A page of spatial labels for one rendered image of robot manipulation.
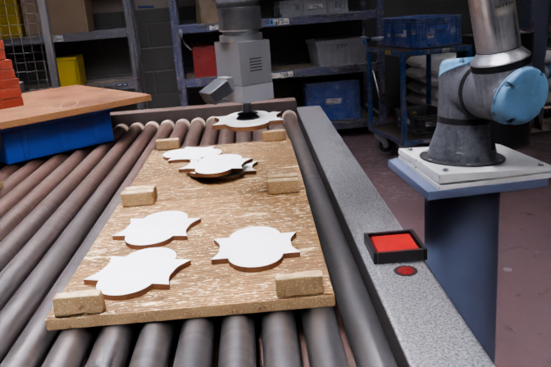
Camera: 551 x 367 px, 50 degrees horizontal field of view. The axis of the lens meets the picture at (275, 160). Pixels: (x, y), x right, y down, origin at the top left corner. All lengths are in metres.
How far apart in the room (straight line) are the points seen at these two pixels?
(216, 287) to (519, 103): 0.73
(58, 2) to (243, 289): 4.88
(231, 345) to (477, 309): 0.91
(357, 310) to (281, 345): 0.11
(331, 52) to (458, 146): 4.06
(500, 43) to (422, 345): 0.71
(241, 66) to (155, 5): 4.89
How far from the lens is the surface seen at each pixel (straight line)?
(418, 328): 0.72
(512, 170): 1.36
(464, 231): 1.42
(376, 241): 0.90
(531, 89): 1.26
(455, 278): 1.47
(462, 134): 1.38
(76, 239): 1.09
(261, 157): 1.36
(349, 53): 5.44
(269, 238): 0.89
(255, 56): 1.03
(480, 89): 1.27
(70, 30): 5.51
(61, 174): 1.52
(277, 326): 0.72
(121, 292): 0.79
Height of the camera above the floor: 1.29
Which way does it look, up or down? 15 degrees down
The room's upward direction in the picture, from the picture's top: 4 degrees counter-clockwise
